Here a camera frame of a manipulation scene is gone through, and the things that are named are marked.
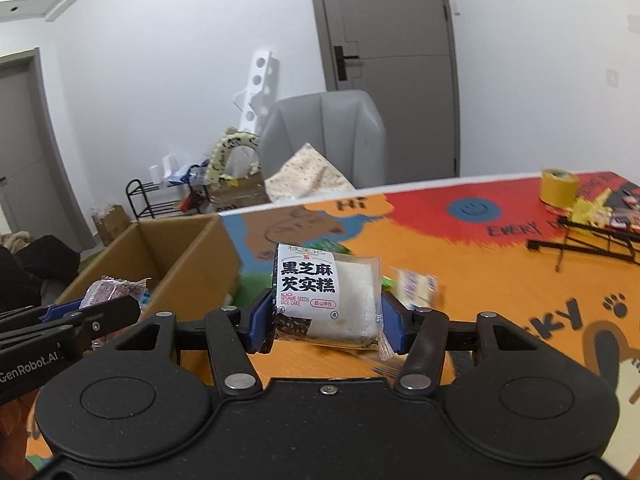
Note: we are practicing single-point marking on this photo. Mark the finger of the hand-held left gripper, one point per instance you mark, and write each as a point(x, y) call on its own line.
point(62, 310)
point(110, 315)

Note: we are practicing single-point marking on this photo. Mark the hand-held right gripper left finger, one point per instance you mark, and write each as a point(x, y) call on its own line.
point(260, 321)

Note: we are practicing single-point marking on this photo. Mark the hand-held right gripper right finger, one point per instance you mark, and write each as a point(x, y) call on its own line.
point(392, 322)

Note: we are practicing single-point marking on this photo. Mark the purple snack packet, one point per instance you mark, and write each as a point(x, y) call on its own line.
point(107, 290)

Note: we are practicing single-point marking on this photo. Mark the white cake packet black label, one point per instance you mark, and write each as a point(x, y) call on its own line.
point(325, 305)

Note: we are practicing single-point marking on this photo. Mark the brown cardboard box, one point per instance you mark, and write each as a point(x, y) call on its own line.
point(200, 260)

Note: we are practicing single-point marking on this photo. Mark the long white blue snack packet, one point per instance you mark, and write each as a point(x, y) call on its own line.
point(415, 290)

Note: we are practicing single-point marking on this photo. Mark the dark cloth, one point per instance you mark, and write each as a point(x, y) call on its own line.
point(50, 260)

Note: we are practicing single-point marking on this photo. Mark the small cardboard box with bag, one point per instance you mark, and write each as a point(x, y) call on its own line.
point(112, 225)

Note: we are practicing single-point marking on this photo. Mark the cartoon printed table mat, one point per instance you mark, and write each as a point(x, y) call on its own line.
point(475, 285)

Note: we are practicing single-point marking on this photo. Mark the green snack packet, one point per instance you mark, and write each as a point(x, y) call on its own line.
point(337, 249)

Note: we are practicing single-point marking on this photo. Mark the printed cardboard box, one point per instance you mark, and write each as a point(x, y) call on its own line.
point(240, 195)

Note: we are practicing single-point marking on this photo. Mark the black shoe rack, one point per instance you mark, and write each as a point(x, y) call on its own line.
point(132, 183)

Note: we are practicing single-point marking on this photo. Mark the dotted cream cushion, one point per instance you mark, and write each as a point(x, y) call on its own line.
point(305, 175)

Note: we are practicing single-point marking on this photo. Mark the grey side door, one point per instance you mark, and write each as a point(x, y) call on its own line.
point(25, 160)

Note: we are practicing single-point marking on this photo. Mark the blue white bag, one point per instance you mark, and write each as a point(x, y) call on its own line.
point(192, 172)

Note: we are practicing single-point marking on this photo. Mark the panda print neck pillow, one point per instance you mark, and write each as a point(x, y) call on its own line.
point(217, 160)

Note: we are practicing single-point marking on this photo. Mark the grey chair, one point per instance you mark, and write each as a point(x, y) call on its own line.
point(325, 130)

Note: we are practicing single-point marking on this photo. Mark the yellow tape roll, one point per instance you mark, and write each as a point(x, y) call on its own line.
point(560, 190)

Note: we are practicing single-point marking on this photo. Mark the yellow plastic wrapper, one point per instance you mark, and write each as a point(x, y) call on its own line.
point(590, 210)

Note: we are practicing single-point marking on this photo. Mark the clear pink plastic wrapper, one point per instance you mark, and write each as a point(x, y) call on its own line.
point(622, 217)

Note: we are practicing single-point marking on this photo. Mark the white perforated rack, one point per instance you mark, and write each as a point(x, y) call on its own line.
point(260, 65)

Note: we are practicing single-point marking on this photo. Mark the white bracket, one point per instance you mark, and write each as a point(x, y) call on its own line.
point(165, 167)

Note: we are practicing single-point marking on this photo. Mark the white wall switch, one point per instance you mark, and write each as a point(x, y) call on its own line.
point(611, 77)
point(634, 25)

